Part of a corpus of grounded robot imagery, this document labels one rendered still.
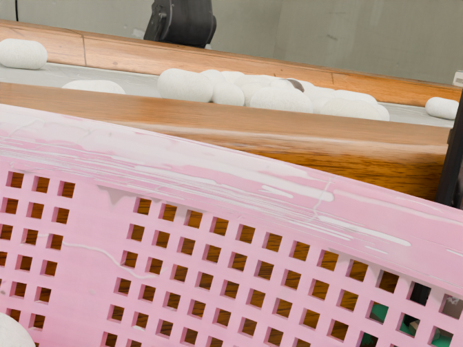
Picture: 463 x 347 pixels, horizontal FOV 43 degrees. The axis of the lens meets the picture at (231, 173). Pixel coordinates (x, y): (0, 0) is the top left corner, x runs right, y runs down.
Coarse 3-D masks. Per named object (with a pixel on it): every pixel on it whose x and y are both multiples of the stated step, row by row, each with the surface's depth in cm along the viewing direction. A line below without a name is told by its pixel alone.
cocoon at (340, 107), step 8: (328, 104) 34; (336, 104) 34; (344, 104) 34; (352, 104) 34; (360, 104) 34; (368, 104) 34; (320, 112) 35; (328, 112) 34; (336, 112) 34; (344, 112) 34; (352, 112) 33; (360, 112) 33; (368, 112) 33; (376, 112) 33
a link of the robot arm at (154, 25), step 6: (156, 6) 83; (162, 6) 82; (156, 12) 83; (162, 12) 81; (150, 18) 85; (156, 18) 83; (162, 18) 82; (150, 24) 85; (156, 24) 83; (162, 24) 82; (150, 30) 85; (156, 30) 83; (144, 36) 87; (150, 36) 84; (156, 36) 83; (210, 36) 87; (162, 42) 84; (168, 42) 85; (210, 42) 87; (204, 48) 88
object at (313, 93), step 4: (312, 88) 40; (316, 88) 40; (304, 92) 40; (308, 92) 40; (312, 92) 39; (316, 92) 39; (320, 92) 39; (324, 92) 39; (328, 92) 39; (308, 96) 39; (312, 96) 39; (316, 96) 38; (320, 96) 38; (324, 96) 38; (328, 96) 38; (332, 96) 38; (312, 100) 38
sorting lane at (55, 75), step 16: (0, 64) 42; (48, 64) 46; (0, 80) 34; (16, 80) 35; (32, 80) 36; (48, 80) 38; (64, 80) 39; (112, 80) 43; (128, 80) 45; (144, 80) 47; (160, 96) 39; (400, 112) 55; (416, 112) 58
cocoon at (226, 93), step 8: (216, 88) 36; (224, 88) 35; (232, 88) 35; (216, 96) 36; (224, 96) 35; (232, 96) 35; (240, 96) 35; (224, 104) 35; (232, 104) 35; (240, 104) 36
